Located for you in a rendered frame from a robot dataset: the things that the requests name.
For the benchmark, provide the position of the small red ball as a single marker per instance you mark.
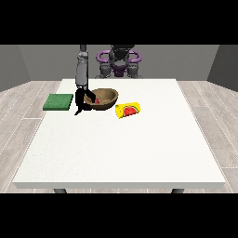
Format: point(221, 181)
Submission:
point(97, 101)

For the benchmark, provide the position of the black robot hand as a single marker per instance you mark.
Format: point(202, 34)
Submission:
point(80, 99)

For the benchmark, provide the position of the yellow cup with melon print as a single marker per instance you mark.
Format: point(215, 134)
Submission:
point(127, 110)

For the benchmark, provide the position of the green square pad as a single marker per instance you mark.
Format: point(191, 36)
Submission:
point(58, 102)

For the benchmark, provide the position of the brown wooden bowl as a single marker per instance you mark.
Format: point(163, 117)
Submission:
point(107, 98)

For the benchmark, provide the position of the grey robot trunk purple rings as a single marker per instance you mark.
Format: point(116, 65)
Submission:
point(119, 66)

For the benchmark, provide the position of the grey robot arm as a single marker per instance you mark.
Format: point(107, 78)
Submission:
point(82, 71)

